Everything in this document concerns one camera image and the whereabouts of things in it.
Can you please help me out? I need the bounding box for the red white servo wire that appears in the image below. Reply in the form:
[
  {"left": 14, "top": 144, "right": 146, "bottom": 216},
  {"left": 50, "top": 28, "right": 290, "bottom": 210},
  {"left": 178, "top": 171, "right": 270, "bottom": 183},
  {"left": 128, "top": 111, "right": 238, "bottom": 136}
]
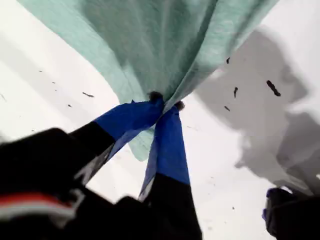
[{"left": 0, "top": 189, "right": 86, "bottom": 226}]

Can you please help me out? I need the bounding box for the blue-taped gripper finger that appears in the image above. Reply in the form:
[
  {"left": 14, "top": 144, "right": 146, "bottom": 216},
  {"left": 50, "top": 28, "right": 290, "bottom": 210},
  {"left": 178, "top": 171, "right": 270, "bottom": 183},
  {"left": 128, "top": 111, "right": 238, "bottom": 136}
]
[
  {"left": 138, "top": 100, "right": 202, "bottom": 240},
  {"left": 71, "top": 91, "right": 165, "bottom": 185}
]

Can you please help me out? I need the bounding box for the pale green T-shirt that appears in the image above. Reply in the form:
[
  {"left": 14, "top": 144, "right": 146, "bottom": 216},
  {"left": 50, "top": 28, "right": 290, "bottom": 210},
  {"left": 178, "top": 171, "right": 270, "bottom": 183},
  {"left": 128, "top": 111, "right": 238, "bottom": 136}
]
[{"left": 16, "top": 0, "right": 280, "bottom": 162}]

